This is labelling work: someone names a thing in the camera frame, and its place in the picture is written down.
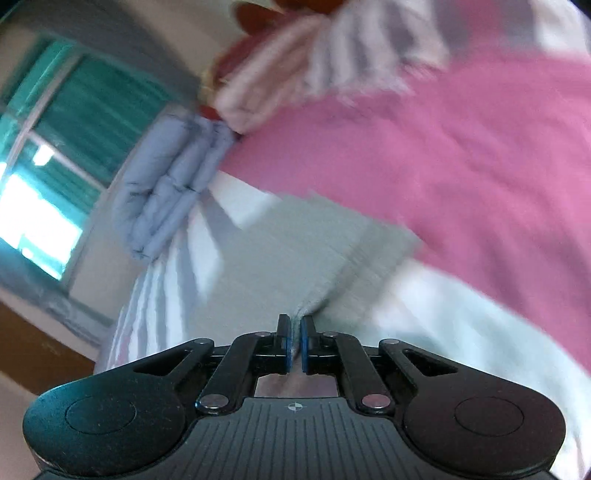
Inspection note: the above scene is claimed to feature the folded pink striped cloth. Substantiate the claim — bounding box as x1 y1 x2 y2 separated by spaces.
215 21 326 134

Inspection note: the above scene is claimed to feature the red heart-shaped headboard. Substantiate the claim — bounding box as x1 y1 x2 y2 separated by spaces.
233 0 354 38

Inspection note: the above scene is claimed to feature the pink grey white striped bedsheet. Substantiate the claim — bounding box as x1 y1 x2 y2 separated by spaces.
95 0 591 467

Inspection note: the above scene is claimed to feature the folded blue quilt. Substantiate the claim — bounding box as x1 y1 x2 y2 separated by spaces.
112 114 237 263

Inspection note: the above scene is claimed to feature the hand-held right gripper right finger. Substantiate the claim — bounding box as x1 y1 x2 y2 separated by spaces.
300 315 459 415

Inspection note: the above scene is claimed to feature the green window curtain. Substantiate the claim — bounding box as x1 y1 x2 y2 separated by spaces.
0 37 188 283

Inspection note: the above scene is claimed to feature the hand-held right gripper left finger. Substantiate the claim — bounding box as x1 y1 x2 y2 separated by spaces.
133 314 293 415

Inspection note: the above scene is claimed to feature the grey striped pillow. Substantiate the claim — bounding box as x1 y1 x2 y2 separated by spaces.
309 2 451 100

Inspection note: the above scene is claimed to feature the grey towel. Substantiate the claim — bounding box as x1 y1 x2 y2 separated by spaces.
191 190 420 371

